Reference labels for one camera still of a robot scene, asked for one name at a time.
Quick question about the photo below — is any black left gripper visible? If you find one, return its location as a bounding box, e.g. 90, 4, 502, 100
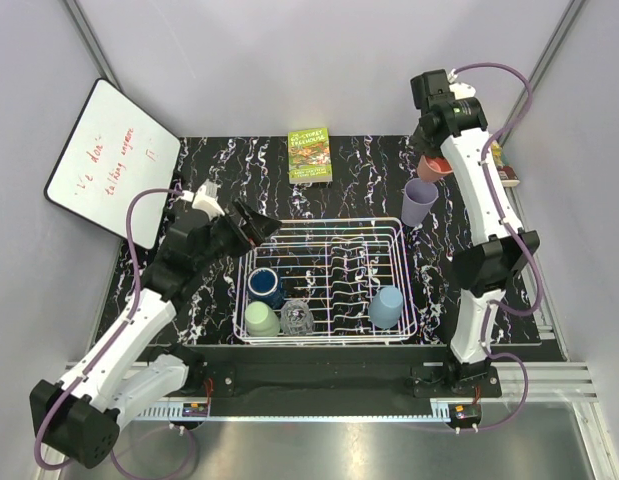
195, 197, 283, 272

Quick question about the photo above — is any pink plastic cup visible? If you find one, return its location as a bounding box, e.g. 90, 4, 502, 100
417, 155, 453, 183

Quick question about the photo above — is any lilac plastic cup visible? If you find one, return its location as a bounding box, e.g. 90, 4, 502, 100
401, 178, 438, 227

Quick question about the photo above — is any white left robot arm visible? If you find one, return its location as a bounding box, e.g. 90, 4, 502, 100
29, 200, 282, 470

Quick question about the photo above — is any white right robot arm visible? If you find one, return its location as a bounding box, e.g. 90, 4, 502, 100
410, 69, 540, 397

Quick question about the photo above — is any dark blue ceramic mug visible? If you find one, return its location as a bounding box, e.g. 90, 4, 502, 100
247, 267, 284, 310

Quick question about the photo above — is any green paperback book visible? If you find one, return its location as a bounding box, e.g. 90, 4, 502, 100
288, 127, 333, 184

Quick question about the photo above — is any light green plastic cup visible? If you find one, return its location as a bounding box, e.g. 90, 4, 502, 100
244, 301, 280, 337

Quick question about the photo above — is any clear glass cup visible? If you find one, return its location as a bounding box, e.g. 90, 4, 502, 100
280, 299, 314, 336

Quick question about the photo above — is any yellow paperback book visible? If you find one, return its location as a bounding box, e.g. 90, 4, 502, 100
491, 140, 520, 188

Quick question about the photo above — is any light blue plastic cup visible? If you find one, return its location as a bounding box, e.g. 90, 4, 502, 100
368, 286, 404, 329

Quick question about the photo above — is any white whiteboard with red writing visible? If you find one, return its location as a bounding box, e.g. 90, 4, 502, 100
44, 79, 181, 238

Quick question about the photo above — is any left orange connector board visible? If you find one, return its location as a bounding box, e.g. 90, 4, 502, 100
182, 402, 209, 417

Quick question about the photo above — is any orange connector board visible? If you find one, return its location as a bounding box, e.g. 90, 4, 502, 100
182, 402, 209, 417
453, 404, 482, 420

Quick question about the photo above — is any right orange connector board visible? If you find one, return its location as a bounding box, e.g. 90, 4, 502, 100
453, 404, 482, 420

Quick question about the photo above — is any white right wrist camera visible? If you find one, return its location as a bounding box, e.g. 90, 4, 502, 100
447, 69, 476, 100

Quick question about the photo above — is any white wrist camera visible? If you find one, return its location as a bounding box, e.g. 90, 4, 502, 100
447, 69, 476, 100
180, 180, 225, 220

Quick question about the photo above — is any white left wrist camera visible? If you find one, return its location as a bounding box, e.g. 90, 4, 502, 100
180, 180, 225, 220

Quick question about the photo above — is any white wire dish rack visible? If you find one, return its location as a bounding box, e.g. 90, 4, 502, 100
233, 217, 418, 345

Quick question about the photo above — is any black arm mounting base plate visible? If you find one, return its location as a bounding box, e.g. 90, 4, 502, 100
147, 343, 540, 419

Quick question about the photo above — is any slotted cable duct rail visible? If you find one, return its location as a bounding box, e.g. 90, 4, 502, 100
135, 401, 208, 423

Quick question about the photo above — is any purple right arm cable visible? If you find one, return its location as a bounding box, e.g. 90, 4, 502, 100
451, 63, 545, 316

